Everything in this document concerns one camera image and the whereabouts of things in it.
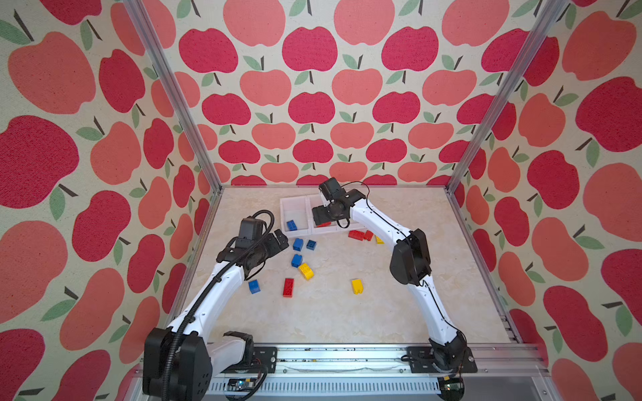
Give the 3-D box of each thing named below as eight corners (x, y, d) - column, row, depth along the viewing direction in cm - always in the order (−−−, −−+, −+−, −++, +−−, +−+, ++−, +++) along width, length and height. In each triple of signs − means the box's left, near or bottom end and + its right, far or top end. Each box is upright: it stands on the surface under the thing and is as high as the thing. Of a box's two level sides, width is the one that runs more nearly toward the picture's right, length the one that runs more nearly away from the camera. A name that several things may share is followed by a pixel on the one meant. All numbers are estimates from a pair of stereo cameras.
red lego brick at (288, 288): (282, 297, 89) (282, 295, 87) (284, 281, 93) (283, 278, 91) (293, 297, 89) (292, 295, 87) (294, 281, 93) (294, 278, 91)
